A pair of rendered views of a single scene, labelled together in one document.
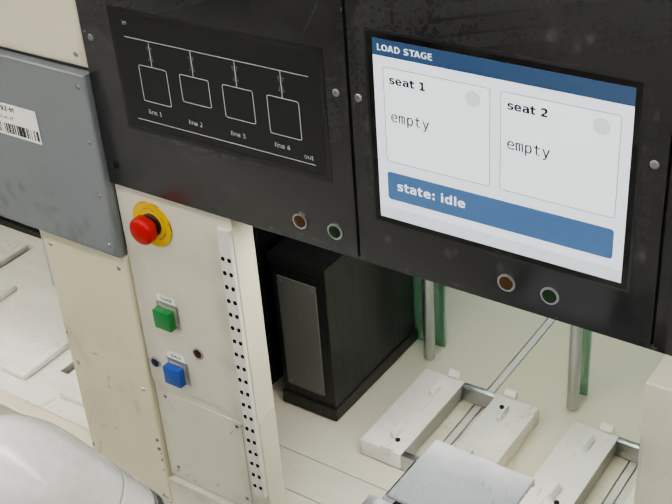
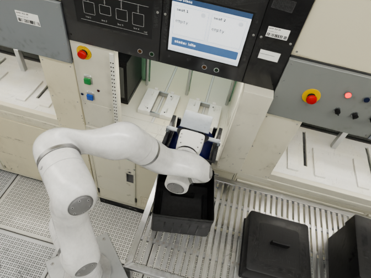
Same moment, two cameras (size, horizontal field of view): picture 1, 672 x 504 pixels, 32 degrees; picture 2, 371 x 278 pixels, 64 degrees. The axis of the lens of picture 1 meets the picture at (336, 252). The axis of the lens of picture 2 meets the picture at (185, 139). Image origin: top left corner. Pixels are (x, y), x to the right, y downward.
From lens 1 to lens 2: 0.40 m
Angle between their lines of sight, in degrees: 29
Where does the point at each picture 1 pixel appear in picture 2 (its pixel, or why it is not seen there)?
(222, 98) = (115, 12)
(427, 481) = (187, 121)
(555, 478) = not seen: hidden behind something
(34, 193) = (36, 43)
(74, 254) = (52, 62)
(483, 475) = (200, 117)
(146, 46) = not seen: outside the picture
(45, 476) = (138, 138)
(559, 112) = (229, 20)
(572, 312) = (222, 74)
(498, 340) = (163, 78)
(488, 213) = (202, 48)
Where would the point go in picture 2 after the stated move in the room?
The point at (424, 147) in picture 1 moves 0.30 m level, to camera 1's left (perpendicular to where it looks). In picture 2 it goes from (185, 29) to (102, 38)
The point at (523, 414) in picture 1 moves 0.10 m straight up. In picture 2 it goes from (176, 97) to (178, 85)
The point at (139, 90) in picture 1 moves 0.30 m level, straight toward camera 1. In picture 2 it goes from (82, 9) to (115, 51)
